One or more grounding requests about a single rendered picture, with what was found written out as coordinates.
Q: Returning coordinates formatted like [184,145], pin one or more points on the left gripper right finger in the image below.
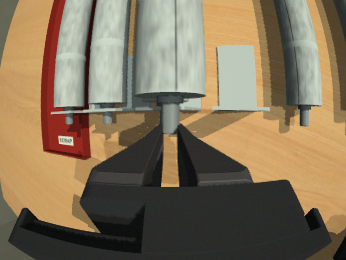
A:
[206,165]

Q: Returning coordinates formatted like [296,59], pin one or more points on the red rectangular tray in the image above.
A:
[57,137]

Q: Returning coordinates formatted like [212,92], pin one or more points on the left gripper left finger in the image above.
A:
[134,164]

